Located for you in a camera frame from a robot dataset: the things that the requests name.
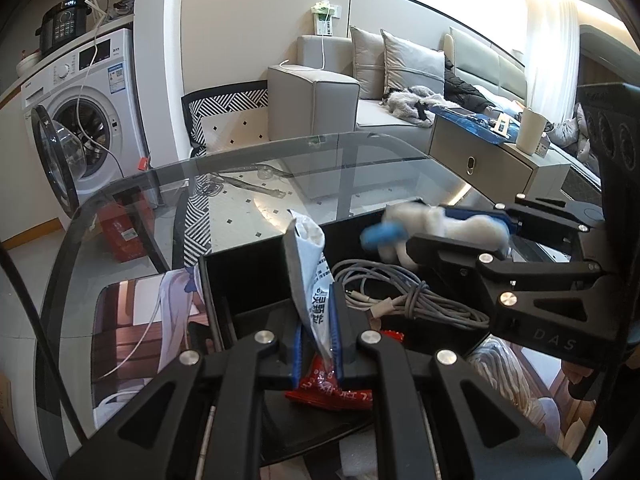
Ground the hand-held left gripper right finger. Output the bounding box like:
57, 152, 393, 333
329, 282, 584, 480

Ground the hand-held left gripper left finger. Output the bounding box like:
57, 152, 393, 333
57, 305, 305, 480

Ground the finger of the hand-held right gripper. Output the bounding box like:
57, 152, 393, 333
441, 193, 607, 237
404, 233, 640, 363

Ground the red snack packet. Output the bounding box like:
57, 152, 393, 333
284, 329, 407, 409

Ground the grey cable bundle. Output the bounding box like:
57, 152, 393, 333
331, 257, 494, 332

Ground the white printed packet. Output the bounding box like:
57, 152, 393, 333
289, 209, 338, 367

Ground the black storage box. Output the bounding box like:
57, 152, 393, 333
199, 209, 532, 467

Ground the white and blue plush toy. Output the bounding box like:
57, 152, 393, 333
361, 201, 512, 267

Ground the grey puffer jacket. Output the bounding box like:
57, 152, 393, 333
546, 101, 602, 162

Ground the white cup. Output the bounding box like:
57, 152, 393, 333
515, 108, 549, 156

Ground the grey drawer cabinet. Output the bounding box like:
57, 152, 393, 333
429, 110, 602, 202

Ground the blue tray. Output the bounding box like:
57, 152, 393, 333
434, 104, 522, 139

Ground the white curtain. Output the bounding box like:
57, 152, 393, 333
524, 0, 582, 127

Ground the black jacket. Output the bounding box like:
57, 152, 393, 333
442, 66, 495, 114

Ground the printed cartoon table mat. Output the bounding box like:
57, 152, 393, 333
91, 266, 610, 480

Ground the clear plastic tube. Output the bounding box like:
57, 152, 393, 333
199, 161, 287, 199

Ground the grey furry cloth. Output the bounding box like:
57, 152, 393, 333
381, 85, 437, 127

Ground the grey cushion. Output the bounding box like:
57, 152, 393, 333
380, 28, 446, 99

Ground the red box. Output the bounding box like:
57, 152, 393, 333
96, 201, 152, 262

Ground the beige cushion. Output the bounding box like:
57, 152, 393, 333
348, 25, 387, 102

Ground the grey sofa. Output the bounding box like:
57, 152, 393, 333
266, 26, 530, 197

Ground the black white patterned chair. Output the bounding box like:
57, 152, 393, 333
172, 87, 272, 273

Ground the white washing machine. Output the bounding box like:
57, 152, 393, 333
20, 26, 152, 217

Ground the white bowl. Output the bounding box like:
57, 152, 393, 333
15, 50, 44, 79

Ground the black pressure cooker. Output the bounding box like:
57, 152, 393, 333
35, 0, 104, 59

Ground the black cable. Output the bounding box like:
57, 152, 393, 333
0, 244, 89, 442

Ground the wall socket holder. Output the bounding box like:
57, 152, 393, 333
310, 2, 343, 37

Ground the white cable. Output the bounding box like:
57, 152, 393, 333
75, 0, 132, 181

